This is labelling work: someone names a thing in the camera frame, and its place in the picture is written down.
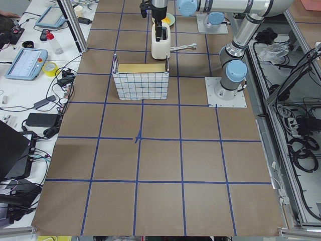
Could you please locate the white two-slot toaster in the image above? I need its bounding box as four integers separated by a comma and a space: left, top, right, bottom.
151, 22, 171, 60

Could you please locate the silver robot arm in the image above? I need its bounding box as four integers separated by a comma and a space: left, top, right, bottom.
215, 14, 264, 101
177, 0, 293, 46

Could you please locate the white paper cup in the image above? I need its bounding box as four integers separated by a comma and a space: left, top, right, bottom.
74, 5, 84, 18

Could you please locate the checkered basket with wooden board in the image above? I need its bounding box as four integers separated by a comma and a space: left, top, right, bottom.
112, 54, 170, 100

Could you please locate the aluminium frame post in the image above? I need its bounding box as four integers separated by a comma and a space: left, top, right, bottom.
57, 0, 87, 54

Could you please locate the triangular golden pastry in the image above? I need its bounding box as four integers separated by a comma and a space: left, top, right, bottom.
162, 17, 171, 25

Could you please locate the blue teach pendant near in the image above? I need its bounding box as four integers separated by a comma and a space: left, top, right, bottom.
5, 48, 48, 81

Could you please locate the blue teach pendant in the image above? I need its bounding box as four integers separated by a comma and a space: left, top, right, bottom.
35, 7, 66, 29
5, 48, 48, 81

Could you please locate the black laptop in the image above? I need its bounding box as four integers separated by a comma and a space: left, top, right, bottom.
1, 122, 36, 180

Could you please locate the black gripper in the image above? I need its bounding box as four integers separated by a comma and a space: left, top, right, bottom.
151, 7, 167, 42

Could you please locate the yellow tape roll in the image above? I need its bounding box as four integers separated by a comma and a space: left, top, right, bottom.
42, 62, 60, 77

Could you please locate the black power brick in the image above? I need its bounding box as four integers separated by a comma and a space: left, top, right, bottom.
26, 113, 59, 128

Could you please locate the clear bottle red cap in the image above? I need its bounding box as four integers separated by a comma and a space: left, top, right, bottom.
46, 31, 64, 55

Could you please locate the blue teach pendant far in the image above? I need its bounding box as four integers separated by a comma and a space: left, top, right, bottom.
35, 7, 66, 29

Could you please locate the light green plate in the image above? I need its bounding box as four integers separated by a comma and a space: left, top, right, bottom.
166, 13, 176, 27

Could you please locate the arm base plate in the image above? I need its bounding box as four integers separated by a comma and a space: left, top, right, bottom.
196, 12, 228, 35
205, 77, 247, 108

